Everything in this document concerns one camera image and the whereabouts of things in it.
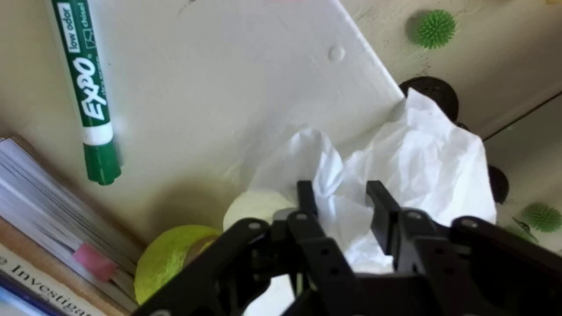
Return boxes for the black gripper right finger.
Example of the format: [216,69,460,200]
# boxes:
[365,179,562,316]

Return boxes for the yellow-green tennis ball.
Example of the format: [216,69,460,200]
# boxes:
[133,223,225,307]

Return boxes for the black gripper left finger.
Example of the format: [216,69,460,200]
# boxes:
[133,179,365,316]

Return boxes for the wall mirror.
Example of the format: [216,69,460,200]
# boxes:
[481,90,562,260]

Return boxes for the white paper towel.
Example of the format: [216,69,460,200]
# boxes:
[221,86,499,316]

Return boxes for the dark magazine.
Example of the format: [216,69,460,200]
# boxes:
[0,281,56,316]

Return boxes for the green Expo marker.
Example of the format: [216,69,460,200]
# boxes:
[49,0,125,188]

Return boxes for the low white counter cabinet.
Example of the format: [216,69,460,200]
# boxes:
[341,0,562,141]

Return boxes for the green spiky ball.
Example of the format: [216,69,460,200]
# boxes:
[406,7,458,51]

